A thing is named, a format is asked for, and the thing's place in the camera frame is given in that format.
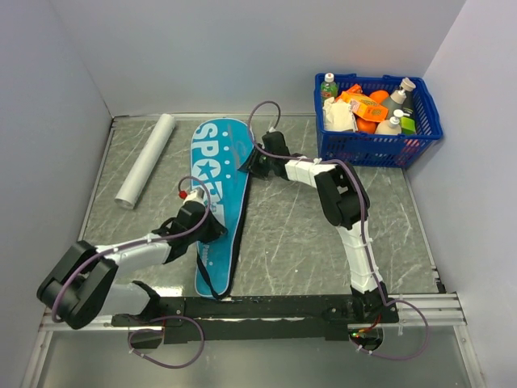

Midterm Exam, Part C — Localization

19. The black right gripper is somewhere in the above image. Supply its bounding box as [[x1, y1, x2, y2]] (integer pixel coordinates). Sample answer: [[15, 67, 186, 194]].
[[240, 143, 275, 179]]

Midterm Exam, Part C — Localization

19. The blue sport racket bag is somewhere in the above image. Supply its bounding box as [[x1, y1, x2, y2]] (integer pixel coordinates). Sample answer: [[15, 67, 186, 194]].
[[191, 118, 254, 300]]

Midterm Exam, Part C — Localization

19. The white shuttlecock tube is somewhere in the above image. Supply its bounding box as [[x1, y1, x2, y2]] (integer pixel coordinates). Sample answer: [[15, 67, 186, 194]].
[[115, 114, 175, 209]]

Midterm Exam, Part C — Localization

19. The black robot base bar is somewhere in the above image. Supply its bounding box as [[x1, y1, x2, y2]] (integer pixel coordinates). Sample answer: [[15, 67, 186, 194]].
[[111, 294, 399, 344]]

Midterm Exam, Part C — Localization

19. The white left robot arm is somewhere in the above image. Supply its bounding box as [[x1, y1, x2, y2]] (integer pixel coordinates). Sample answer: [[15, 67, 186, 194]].
[[36, 200, 227, 330]]

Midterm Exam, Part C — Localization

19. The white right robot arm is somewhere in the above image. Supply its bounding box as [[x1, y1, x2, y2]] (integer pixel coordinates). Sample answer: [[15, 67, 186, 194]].
[[240, 130, 388, 322]]

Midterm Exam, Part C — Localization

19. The cream paper bag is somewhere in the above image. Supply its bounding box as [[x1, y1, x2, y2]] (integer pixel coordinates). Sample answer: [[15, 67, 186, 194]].
[[322, 97, 357, 133]]

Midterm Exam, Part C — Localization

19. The green drink bottle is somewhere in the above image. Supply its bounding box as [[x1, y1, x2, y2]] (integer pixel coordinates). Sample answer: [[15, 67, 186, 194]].
[[320, 73, 338, 102]]

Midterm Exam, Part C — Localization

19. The orange fruit front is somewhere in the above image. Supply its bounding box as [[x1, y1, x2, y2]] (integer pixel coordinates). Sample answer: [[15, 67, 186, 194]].
[[356, 117, 378, 134]]

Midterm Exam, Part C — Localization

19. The orange fruit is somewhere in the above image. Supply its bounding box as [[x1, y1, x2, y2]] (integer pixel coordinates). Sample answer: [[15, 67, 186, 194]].
[[356, 117, 378, 134], [369, 90, 390, 104]]

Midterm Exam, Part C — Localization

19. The orange snack box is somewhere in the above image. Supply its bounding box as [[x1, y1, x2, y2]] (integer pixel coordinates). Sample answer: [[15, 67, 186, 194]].
[[337, 91, 389, 123]]

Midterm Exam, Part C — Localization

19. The small orange packet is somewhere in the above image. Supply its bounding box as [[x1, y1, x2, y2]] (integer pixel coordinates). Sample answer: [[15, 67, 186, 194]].
[[346, 84, 363, 94]]

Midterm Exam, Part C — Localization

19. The blue plastic shopping basket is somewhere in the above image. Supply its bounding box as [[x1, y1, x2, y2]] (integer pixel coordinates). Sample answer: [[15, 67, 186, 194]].
[[313, 73, 443, 168]]

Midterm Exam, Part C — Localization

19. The orange fruit back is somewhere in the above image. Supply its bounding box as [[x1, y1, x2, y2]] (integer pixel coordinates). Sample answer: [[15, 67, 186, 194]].
[[369, 90, 390, 104]]

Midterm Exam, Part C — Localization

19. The cream pump lotion bottle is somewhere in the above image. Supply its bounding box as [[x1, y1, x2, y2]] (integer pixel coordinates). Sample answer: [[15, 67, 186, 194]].
[[375, 109, 405, 136]]

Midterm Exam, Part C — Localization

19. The grey pump bottle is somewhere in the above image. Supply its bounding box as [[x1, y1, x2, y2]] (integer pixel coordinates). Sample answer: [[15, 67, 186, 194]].
[[381, 77, 416, 119]]

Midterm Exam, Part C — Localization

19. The green carton box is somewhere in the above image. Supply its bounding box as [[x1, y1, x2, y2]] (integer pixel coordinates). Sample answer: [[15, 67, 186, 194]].
[[400, 116, 417, 136]]

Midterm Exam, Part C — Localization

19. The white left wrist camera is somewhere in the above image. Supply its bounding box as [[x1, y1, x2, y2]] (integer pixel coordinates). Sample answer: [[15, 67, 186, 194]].
[[179, 188, 205, 205]]

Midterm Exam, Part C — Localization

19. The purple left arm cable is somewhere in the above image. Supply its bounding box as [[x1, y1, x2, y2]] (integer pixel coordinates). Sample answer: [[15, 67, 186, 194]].
[[50, 175, 212, 324]]

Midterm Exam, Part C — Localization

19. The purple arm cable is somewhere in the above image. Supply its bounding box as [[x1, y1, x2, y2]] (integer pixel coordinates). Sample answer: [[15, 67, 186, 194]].
[[246, 100, 405, 312], [50, 175, 212, 324]]

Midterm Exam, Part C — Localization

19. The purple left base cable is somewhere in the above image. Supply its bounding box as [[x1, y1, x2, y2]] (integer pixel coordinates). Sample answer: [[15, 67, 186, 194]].
[[127, 314, 205, 369]]

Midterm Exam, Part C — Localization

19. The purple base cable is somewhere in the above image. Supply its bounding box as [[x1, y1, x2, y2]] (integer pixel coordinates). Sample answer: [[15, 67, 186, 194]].
[[127, 314, 205, 369], [349, 298, 429, 361]]

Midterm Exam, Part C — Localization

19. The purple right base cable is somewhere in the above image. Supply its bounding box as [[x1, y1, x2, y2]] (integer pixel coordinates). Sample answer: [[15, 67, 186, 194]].
[[349, 298, 429, 361]]

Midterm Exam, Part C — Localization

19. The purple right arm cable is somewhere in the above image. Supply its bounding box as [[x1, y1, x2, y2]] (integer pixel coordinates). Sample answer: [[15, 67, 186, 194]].
[[246, 100, 405, 312]]

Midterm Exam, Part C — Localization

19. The aluminium frame rail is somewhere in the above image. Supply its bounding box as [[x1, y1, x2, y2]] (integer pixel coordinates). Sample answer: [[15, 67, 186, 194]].
[[38, 293, 468, 332]]

